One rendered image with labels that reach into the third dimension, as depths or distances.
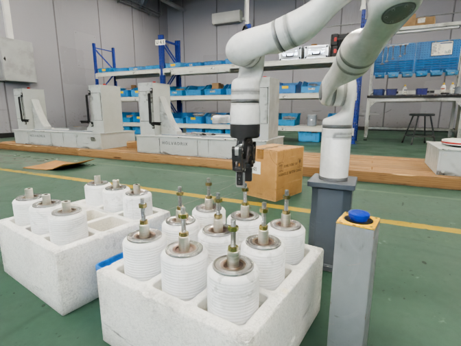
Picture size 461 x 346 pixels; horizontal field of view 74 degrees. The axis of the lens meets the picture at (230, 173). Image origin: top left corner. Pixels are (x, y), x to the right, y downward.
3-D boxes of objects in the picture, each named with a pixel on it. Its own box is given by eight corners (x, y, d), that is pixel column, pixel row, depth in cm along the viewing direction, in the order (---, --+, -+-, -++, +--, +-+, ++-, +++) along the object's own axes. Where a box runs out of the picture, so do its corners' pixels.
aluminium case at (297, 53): (286, 64, 541) (286, 52, 537) (306, 62, 524) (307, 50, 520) (278, 60, 504) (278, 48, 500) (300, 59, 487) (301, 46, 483)
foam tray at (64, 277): (109, 233, 132) (105, 193, 129) (172, 258, 110) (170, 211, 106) (4, 271, 101) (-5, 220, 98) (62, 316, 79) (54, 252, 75)
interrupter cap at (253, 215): (225, 219, 79) (225, 216, 79) (238, 211, 86) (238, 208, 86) (252, 224, 76) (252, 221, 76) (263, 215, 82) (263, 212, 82)
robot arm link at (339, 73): (337, 34, 76) (376, 33, 75) (316, 84, 102) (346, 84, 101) (338, 68, 74) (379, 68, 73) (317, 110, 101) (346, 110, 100)
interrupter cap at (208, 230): (240, 234, 70) (240, 231, 70) (209, 240, 66) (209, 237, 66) (225, 223, 76) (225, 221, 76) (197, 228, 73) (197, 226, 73)
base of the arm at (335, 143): (321, 175, 108) (324, 126, 105) (348, 177, 104) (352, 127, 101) (316, 180, 100) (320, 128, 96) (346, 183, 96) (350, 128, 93)
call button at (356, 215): (350, 217, 63) (350, 207, 63) (370, 220, 61) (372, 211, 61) (345, 222, 60) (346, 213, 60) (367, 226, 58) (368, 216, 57)
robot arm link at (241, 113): (223, 122, 82) (223, 99, 81) (263, 123, 79) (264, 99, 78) (210, 124, 74) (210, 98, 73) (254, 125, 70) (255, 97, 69)
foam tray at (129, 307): (205, 269, 103) (204, 218, 99) (320, 309, 82) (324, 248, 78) (102, 340, 71) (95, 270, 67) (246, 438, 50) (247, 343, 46)
